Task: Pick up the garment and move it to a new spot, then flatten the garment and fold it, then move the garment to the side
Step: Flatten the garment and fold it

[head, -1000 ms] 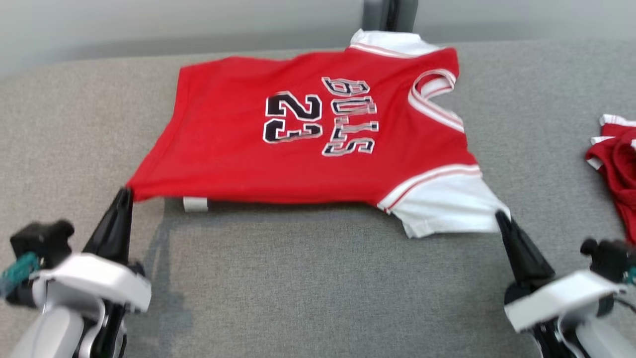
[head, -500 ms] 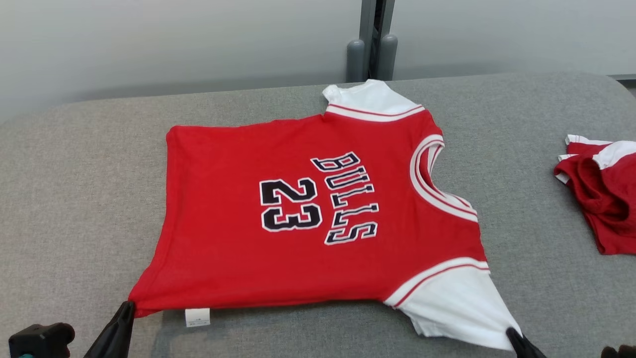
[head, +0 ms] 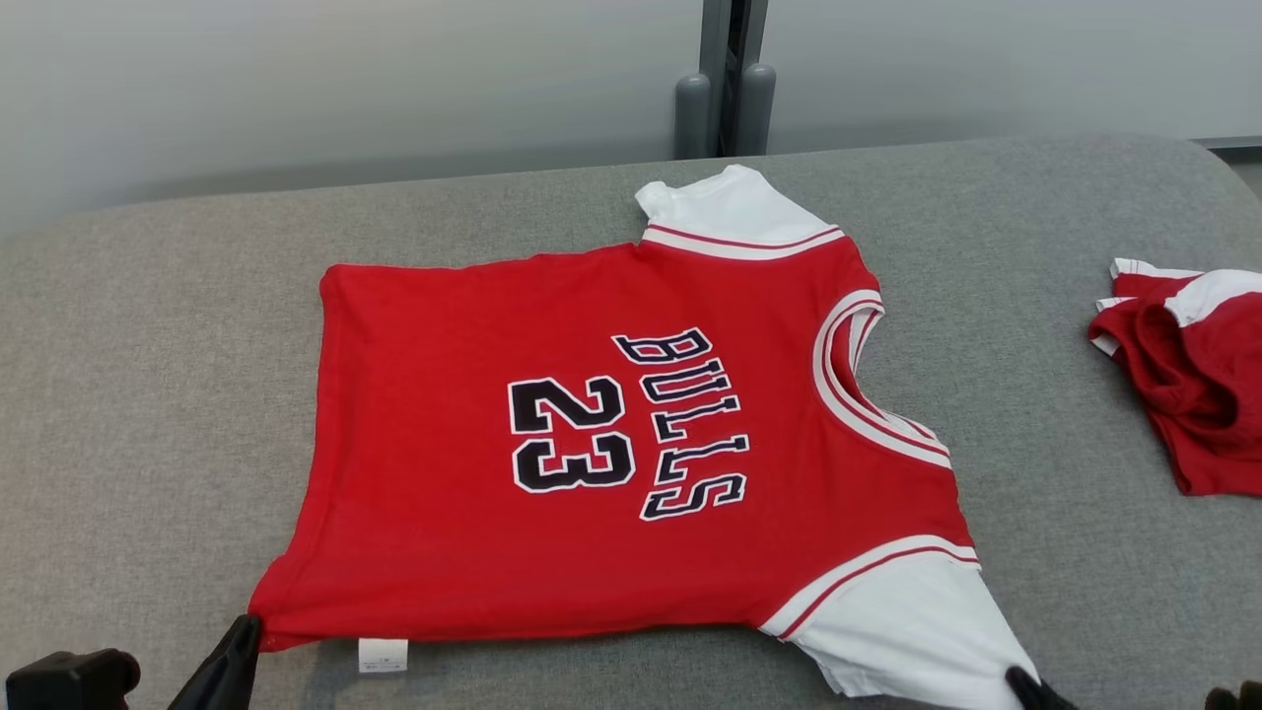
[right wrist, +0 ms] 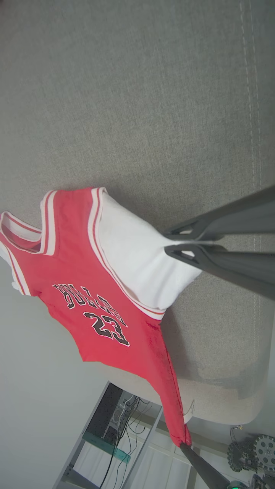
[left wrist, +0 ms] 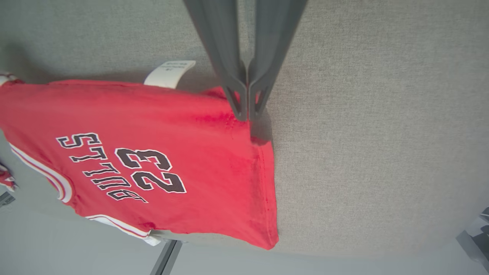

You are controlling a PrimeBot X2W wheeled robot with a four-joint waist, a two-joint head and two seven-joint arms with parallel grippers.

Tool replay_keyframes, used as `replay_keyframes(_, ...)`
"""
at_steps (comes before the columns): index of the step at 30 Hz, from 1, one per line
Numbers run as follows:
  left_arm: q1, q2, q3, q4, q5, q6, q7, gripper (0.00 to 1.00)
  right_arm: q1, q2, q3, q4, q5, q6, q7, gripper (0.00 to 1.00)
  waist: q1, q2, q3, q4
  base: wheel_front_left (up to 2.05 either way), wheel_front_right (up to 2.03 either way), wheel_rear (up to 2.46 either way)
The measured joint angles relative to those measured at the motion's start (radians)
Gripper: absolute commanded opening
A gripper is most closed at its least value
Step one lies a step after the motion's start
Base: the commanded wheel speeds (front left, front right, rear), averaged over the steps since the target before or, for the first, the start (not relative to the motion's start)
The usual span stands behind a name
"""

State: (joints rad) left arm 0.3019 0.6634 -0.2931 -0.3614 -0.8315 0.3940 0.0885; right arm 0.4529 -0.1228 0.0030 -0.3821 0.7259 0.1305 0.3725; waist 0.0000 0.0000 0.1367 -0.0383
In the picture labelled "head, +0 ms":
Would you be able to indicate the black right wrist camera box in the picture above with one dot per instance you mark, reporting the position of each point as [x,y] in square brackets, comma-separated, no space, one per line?
[1237,698]

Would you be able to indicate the red Bulls 23 jersey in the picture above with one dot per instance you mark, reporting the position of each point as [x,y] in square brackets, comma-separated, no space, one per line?
[444,394]

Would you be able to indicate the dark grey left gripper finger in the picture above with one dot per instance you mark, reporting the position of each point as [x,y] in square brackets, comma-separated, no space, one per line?
[222,671]

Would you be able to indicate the red shorts with white stripes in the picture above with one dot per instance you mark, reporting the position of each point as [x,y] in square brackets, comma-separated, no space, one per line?
[1203,394]

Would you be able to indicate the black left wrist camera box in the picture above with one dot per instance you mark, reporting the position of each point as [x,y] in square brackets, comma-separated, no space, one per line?
[69,685]

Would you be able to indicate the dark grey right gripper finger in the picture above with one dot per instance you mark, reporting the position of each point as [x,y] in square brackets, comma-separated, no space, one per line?
[1035,695]

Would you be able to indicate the grey metal partition post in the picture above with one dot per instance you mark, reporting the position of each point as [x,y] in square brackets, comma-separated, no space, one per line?
[695,108]

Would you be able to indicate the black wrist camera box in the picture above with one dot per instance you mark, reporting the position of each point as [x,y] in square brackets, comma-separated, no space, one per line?
[69,685]
[1237,698]

